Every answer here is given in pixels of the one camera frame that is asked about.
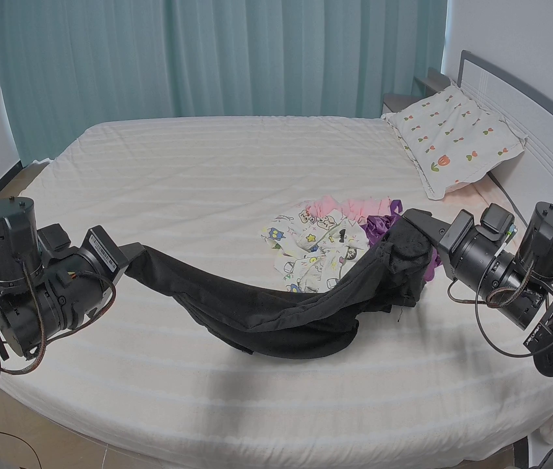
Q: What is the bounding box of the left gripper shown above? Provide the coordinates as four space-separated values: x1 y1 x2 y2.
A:
0 226 146 358

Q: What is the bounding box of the purple garment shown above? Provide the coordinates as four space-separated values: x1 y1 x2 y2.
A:
364 198 443 282

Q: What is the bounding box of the black cable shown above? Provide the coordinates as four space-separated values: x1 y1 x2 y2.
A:
0 274 118 376
446 269 538 359

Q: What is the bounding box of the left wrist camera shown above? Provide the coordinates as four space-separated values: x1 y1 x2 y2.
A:
37 224 76 255

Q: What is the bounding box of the white printed pillow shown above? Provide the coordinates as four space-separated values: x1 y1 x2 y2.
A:
386 86 529 200

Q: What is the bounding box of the white printed garment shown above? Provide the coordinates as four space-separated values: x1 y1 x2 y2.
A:
259 208 370 294

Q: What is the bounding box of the pink garment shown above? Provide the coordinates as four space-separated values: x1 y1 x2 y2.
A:
306 194 394 223

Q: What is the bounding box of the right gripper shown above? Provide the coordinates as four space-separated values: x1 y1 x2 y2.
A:
402 207 549 331

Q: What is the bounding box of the bed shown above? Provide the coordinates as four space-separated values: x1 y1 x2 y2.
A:
0 49 553 463

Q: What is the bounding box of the blue-green curtain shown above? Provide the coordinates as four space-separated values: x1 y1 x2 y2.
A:
169 0 449 120
0 0 179 165

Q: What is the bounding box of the black T-shirt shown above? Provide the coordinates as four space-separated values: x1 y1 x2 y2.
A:
124 219 436 360

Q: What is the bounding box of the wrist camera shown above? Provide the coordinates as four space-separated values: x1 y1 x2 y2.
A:
37 224 76 255
479 203 516 244

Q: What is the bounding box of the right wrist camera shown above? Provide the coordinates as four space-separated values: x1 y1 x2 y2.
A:
479 203 516 244

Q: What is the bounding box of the grey bedside table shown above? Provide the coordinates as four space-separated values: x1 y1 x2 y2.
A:
383 68 453 115

